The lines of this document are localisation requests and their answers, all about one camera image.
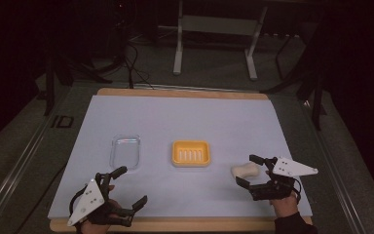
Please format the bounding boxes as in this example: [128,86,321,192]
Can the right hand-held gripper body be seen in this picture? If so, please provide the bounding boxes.
[248,156,319,202]

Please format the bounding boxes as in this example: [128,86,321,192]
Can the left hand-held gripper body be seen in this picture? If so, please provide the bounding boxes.
[66,173,134,228]

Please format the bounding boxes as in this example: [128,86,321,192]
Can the person's left hand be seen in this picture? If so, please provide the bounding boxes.
[79,184,123,234]

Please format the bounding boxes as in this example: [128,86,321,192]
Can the person's right hand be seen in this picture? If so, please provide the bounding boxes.
[264,170,302,219]

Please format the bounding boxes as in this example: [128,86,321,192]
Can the clear plastic container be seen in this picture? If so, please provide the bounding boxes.
[109,134,142,171]

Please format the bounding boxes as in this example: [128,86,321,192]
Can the yellow soap dish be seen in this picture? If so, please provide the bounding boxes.
[170,139,212,169]

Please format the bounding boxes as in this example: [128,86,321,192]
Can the pale blue table sheet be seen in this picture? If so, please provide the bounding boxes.
[47,95,314,220]

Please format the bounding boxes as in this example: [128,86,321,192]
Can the black tripod stand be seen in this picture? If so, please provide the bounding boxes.
[37,45,114,117]
[260,28,328,132]

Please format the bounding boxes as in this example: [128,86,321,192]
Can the white metal stand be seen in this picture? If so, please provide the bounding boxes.
[158,0,269,82]

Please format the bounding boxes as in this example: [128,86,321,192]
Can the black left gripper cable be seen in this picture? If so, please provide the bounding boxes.
[68,190,90,218]

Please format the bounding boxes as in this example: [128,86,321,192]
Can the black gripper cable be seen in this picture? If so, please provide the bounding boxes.
[68,190,90,218]
[292,177,304,205]

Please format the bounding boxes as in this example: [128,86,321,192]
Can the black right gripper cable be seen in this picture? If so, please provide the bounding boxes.
[292,177,304,205]

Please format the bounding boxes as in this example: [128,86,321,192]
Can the metal floor rail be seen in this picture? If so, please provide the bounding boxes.
[303,99,368,234]
[0,110,59,232]

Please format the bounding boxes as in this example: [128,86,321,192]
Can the black floor cables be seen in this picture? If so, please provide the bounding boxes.
[122,40,155,90]

